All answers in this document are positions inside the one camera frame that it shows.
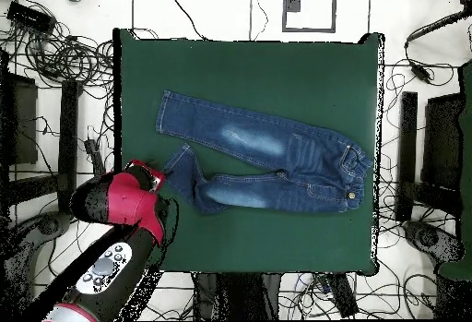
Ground blue denim jeans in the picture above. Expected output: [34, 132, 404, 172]
[155, 89, 374, 215]

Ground black flat panel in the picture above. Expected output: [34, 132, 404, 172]
[0, 72, 39, 166]
[420, 92, 465, 190]

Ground black flat bar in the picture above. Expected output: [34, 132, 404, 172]
[325, 272, 360, 318]

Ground black power strip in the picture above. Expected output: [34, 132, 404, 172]
[83, 138, 109, 176]

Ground black stand bar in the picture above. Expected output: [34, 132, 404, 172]
[395, 91, 419, 222]
[57, 79, 81, 215]

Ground grey wheeled stand base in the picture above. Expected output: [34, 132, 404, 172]
[0, 210, 73, 321]
[403, 221, 465, 264]

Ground dark green table cloth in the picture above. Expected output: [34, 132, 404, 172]
[112, 28, 384, 277]

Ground green cloth piece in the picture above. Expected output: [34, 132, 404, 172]
[437, 59, 472, 282]

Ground tangle of black cables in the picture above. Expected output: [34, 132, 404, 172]
[0, 0, 115, 90]

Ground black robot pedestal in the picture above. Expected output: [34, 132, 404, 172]
[193, 272, 283, 321]

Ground grey square floor frame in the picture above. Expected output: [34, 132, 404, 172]
[282, 0, 337, 34]

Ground black cable with inline plug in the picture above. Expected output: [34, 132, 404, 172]
[403, 7, 472, 87]

